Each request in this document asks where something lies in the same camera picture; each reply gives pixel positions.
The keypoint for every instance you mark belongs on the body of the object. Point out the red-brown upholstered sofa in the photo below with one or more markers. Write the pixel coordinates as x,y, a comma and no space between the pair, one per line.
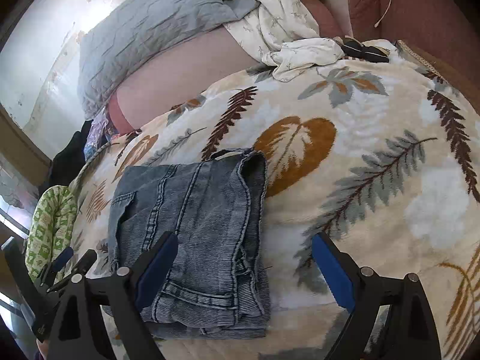
431,3

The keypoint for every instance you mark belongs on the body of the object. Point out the grey pillow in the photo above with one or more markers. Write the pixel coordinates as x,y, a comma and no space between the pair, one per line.
157,22

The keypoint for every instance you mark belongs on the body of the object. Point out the purple plastic bag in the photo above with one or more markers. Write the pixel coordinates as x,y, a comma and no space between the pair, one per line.
99,135

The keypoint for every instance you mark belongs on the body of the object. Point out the blue denim pants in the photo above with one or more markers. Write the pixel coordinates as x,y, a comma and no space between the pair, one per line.
206,213

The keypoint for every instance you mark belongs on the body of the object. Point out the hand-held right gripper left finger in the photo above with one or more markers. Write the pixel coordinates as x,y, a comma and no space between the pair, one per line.
157,266

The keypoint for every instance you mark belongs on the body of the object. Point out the wooden door frame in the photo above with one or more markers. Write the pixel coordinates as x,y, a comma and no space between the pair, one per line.
22,146

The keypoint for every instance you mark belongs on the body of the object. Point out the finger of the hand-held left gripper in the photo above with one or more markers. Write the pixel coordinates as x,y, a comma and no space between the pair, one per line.
62,259
80,264

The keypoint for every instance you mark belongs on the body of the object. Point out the cream leaf-print blanket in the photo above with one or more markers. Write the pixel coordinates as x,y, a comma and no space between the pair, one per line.
356,157

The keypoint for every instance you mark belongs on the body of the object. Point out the dark cloth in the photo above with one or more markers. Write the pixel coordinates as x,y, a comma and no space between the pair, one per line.
69,161

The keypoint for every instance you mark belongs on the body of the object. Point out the small black pouch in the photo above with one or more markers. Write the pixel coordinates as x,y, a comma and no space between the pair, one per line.
362,49

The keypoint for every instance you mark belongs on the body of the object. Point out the brown cloth with woven trim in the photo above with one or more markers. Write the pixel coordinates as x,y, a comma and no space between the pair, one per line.
442,62

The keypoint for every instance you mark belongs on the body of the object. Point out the pink long pillow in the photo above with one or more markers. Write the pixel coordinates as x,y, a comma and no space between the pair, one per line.
180,82

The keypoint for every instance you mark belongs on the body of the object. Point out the green patterned cloth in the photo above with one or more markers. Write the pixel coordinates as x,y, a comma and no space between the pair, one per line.
48,225

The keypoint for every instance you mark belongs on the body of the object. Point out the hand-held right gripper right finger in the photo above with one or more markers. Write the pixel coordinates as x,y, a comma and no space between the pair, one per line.
332,266

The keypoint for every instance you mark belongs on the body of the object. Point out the white floral bed sheet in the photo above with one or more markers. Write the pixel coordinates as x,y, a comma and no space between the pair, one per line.
281,18

